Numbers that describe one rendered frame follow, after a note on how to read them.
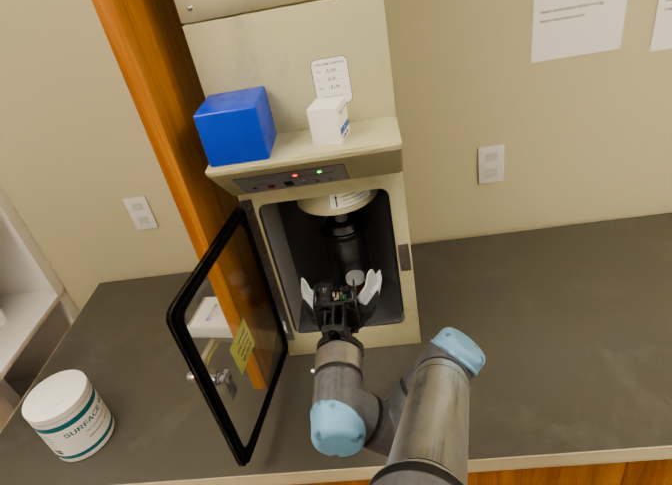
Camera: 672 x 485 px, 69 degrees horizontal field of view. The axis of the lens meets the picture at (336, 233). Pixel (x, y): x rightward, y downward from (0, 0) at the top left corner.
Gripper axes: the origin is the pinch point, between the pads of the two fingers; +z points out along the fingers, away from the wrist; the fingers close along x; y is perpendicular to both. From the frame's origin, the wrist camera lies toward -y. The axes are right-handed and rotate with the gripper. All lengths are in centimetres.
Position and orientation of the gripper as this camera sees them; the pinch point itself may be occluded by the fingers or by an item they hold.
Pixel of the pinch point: (341, 277)
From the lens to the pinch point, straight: 95.5
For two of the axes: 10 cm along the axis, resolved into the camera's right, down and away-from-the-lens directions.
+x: -9.8, 1.3, 1.2
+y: -1.8, -7.8, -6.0
